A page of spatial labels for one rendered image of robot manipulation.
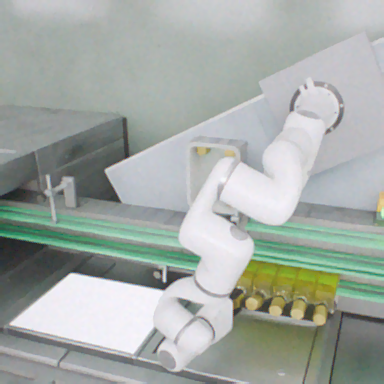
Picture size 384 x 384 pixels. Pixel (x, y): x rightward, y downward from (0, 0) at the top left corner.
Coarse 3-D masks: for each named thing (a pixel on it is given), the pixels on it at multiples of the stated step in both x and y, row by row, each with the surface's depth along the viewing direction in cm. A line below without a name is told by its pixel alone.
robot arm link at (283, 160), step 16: (272, 144) 96; (288, 144) 94; (272, 160) 93; (288, 160) 91; (304, 160) 97; (240, 176) 89; (256, 176) 90; (272, 176) 94; (288, 176) 89; (224, 192) 90; (240, 192) 89; (256, 192) 89; (272, 192) 89; (288, 192) 88; (240, 208) 91; (256, 208) 90; (272, 208) 89; (288, 208) 89; (272, 224) 91
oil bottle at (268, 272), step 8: (264, 264) 143; (272, 264) 143; (280, 264) 143; (264, 272) 138; (272, 272) 139; (256, 280) 134; (264, 280) 134; (272, 280) 135; (256, 288) 134; (264, 288) 133; (272, 288) 135
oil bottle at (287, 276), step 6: (282, 264) 144; (282, 270) 140; (288, 270) 140; (294, 270) 140; (282, 276) 137; (288, 276) 137; (294, 276) 137; (276, 282) 134; (282, 282) 134; (288, 282) 134; (294, 282) 135; (276, 288) 132; (282, 288) 132; (288, 288) 132; (276, 294) 132; (288, 294) 132; (288, 300) 133
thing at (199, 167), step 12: (192, 144) 148; (204, 144) 147; (216, 144) 146; (192, 156) 152; (204, 156) 156; (216, 156) 155; (240, 156) 146; (192, 168) 154; (204, 168) 158; (192, 180) 155; (204, 180) 160; (192, 192) 157; (216, 204) 158
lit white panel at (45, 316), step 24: (72, 288) 156; (96, 288) 157; (120, 288) 157; (144, 288) 157; (24, 312) 144; (48, 312) 144; (72, 312) 144; (96, 312) 144; (120, 312) 145; (144, 312) 145; (72, 336) 134; (96, 336) 134; (120, 336) 134; (144, 336) 135
